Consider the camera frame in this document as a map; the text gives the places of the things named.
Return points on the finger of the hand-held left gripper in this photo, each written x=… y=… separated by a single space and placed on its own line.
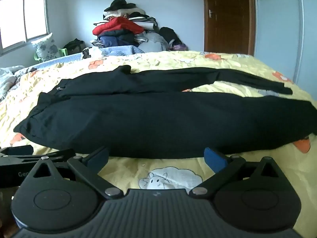
x=19 y=150
x=24 y=160

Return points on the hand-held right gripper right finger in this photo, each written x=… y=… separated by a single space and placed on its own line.
x=215 y=160

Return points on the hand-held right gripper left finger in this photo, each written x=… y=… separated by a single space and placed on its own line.
x=97 y=158

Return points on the black pants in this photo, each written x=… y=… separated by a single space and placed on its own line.
x=158 y=119

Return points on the white patterned quilt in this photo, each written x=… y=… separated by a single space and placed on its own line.
x=7 y=79

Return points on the light blue striped cloth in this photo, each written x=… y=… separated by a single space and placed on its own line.
x=57 y=60

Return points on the grey flower printed pillow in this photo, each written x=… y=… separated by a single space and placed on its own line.
x=47 y=47

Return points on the yellow printed bedsheet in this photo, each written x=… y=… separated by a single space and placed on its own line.
x=173 y=60

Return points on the green plastic chair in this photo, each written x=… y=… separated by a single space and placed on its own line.
x=63 y=51

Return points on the black bag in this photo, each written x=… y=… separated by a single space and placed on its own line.
x=74 y=45

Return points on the window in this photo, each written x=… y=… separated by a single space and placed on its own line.
x=22 y=19

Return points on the pile of clothes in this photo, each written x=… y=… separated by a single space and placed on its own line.
x=123 y=27

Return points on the brown wooden door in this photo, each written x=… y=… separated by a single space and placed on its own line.
x=227 y=14

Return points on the white printed wardrobe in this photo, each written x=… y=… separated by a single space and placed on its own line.
x=279 y=27

